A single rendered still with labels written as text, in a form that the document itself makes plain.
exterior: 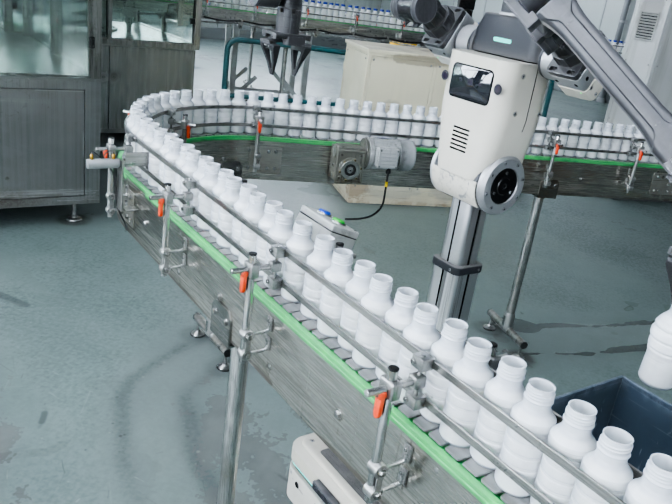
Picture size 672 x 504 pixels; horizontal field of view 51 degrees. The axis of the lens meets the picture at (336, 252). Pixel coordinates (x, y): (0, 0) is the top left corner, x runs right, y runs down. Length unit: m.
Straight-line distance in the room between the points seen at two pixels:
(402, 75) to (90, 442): 3.67
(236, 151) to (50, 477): 1.35
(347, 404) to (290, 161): 1.78
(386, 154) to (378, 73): 2.55
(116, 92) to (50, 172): 2.14
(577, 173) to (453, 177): 1.66
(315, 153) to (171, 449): 1.28
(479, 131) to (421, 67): 3.68
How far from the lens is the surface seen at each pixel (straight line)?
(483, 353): 1.03
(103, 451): 2.66
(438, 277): 2.00
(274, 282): 1.41
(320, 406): 1.34
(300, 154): 2.91
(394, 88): 5.42
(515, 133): 1.83
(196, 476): 2.54
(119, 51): 6.42
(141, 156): 2.10
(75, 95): 4.38
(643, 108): 1.19
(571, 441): 0.96
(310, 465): 2.24
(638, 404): 1.57
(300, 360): 1.37
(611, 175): 3.60
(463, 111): 1.84
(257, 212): 1.54
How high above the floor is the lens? 1.63
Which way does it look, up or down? 21 degrees down
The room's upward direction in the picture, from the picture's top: 8 degrees clockwise
